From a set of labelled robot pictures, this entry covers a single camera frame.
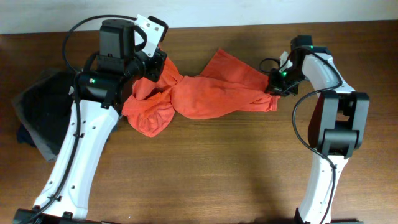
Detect orange t-shirt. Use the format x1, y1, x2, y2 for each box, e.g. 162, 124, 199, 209
122, 49, 279, 137

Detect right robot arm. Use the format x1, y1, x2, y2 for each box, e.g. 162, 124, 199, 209
266, 35, 370, 224

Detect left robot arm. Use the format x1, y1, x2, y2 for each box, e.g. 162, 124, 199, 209
13, 15, 168, 223

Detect dark folded clothes pile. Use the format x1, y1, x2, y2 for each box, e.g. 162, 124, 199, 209
12, 68, 74, 161

